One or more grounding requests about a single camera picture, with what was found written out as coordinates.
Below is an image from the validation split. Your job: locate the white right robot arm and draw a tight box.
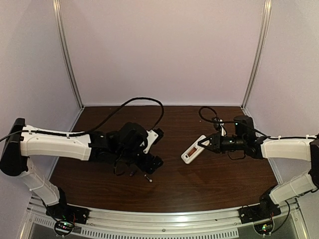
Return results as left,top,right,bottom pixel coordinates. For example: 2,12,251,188
197,116,319,206

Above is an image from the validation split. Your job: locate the aluminium corner post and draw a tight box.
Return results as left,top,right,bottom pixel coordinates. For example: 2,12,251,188
241,0,272,110
52,0,84,109

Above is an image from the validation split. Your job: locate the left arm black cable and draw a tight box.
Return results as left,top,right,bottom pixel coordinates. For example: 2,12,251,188
0,97,165,142

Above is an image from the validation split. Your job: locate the left aluminium corner post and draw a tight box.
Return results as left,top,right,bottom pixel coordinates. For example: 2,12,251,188
52,0,84,109

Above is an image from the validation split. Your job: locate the white remote control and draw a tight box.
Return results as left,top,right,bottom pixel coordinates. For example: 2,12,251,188
181,135,206,164

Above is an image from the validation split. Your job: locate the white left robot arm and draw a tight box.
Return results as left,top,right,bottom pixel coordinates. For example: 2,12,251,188
0,118,163,208

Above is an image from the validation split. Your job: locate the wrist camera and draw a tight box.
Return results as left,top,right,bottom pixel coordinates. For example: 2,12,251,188
143,128,164,154
212,117,227,136

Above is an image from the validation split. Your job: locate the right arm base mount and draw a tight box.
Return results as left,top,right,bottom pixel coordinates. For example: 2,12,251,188
238,190,281,236

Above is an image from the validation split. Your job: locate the right aluminium corner post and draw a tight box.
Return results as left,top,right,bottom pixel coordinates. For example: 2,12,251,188
241,0,272,110

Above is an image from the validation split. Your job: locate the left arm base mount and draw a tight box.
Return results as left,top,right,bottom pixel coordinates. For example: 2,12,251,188
44,204,90,238

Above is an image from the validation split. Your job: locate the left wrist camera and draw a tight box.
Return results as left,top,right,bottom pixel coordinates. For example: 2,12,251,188
143,128,164,154

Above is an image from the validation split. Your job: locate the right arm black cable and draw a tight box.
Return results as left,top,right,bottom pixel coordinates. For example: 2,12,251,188
198,106,319,140

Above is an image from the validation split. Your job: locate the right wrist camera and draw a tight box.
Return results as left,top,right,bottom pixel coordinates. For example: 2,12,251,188
212,117,227,136

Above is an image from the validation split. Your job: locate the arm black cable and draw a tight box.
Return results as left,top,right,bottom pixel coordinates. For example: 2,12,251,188
0,97,165,142
198,106,319,140

